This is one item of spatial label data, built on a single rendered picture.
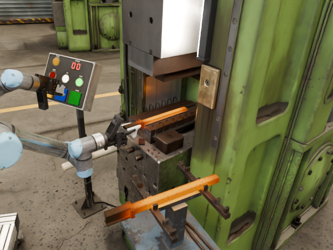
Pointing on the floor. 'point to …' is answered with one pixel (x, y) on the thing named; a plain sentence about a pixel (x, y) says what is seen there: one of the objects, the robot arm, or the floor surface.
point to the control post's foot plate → (81, 205)
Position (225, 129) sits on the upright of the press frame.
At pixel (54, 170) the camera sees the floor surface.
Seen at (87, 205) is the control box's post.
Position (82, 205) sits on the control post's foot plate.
